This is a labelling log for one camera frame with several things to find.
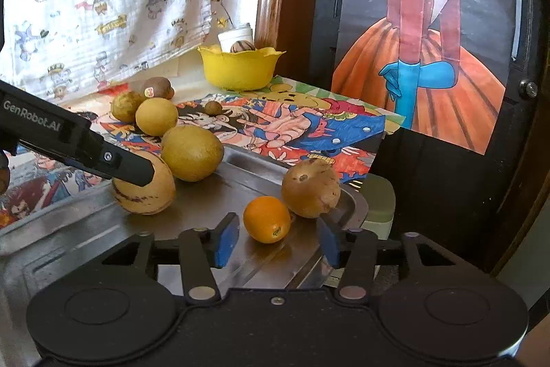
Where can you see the wall poster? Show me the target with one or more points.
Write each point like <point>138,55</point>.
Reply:
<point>429,49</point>

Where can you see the metal tray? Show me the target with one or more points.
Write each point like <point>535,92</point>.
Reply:
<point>266,264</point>

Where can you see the spotted yellow-green pear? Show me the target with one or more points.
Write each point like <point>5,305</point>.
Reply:
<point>124,105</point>

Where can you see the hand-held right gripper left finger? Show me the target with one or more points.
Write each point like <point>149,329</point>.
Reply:
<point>225,242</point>

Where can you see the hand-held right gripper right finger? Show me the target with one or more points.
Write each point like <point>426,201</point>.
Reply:
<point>328,244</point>

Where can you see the yellow scalloped bowl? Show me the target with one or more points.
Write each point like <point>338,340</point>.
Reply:
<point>238,70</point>

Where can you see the brown kiwi with sticker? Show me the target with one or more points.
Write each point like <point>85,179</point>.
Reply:
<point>157,86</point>

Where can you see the person's left hand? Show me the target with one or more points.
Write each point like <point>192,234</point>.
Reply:
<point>2,178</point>

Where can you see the brownish yellow apple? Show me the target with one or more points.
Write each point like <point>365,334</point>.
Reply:
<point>310,188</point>

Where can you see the orange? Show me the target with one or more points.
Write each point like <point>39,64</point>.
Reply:
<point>266,218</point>

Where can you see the striped brown nut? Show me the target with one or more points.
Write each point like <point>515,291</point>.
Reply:
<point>242,47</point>

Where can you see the black door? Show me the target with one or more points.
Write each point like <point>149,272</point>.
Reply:
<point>429,199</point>

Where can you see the white plastic cup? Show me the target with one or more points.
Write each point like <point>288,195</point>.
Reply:
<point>234,37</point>

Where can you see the large smooth yellow grapefruit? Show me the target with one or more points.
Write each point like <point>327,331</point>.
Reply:
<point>157,115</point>

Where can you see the speckled yellow round fruit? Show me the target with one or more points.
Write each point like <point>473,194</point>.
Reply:
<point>193,154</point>

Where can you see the colourful cartoon table mat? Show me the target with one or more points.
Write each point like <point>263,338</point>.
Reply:
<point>300,126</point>

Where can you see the small round brown fruit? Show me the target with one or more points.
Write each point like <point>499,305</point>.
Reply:
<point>213,108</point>

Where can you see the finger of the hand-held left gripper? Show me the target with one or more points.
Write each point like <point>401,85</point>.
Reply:
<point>129,169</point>

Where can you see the striped pepino melon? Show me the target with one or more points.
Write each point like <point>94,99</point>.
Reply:
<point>150,197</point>

